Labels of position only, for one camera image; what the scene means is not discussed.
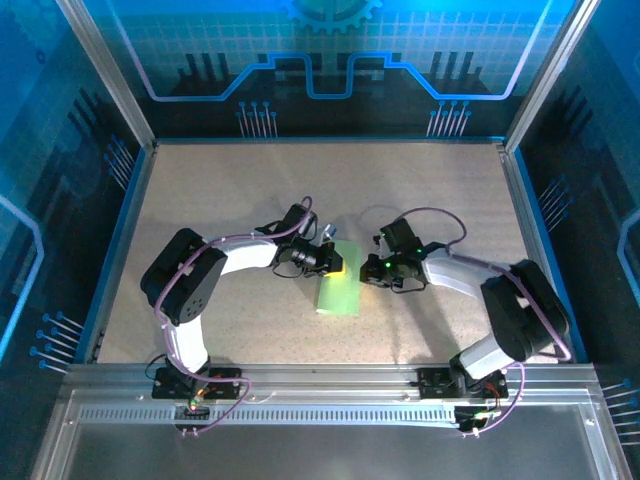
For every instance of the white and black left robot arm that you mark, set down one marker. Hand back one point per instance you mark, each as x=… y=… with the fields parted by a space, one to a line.
x=245 y=257

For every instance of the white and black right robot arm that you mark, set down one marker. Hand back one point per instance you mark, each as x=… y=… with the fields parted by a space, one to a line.
x=460 y=280

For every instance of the small LED control board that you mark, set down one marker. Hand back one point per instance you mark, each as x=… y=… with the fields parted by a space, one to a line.
x=192 y=407
x=470 y=419

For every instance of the blue side strip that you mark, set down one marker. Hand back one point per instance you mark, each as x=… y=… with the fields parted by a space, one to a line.
x=124 y=225

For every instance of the grey metal plate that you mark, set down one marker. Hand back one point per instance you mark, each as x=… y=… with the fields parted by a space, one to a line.
x=325 y=455

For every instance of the aluminium frame rail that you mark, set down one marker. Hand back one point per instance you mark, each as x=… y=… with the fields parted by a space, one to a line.
x=325 y=380

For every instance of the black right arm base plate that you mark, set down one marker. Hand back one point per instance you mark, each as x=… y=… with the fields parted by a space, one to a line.
x=432 y=385

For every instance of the aluminium side rail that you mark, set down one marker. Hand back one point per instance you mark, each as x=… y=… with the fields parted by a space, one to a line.
x=532 y=225

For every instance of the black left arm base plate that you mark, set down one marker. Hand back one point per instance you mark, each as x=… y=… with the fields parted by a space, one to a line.
x=225 y=382

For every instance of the aluminium right frame post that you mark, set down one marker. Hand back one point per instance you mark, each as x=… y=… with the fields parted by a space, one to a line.
x=548 y=75

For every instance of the aluminium frame post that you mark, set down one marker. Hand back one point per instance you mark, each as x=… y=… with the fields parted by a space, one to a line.
x=111 y=75
x=548 y=75

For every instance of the aluminium left frame post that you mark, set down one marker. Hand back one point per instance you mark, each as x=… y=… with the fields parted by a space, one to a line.
x=111 y=75

